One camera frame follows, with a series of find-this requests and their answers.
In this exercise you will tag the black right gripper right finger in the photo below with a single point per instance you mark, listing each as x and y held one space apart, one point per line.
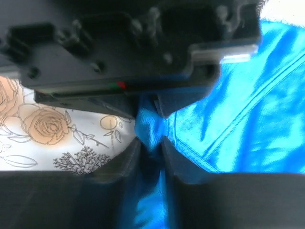
198 199

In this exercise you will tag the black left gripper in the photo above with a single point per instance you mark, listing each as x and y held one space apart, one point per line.
81 46

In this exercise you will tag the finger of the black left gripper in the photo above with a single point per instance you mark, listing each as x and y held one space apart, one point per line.
167 100

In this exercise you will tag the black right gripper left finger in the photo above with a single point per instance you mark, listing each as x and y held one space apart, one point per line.
103 199

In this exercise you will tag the blue cloth napkin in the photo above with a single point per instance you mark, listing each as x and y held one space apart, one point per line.
252 121

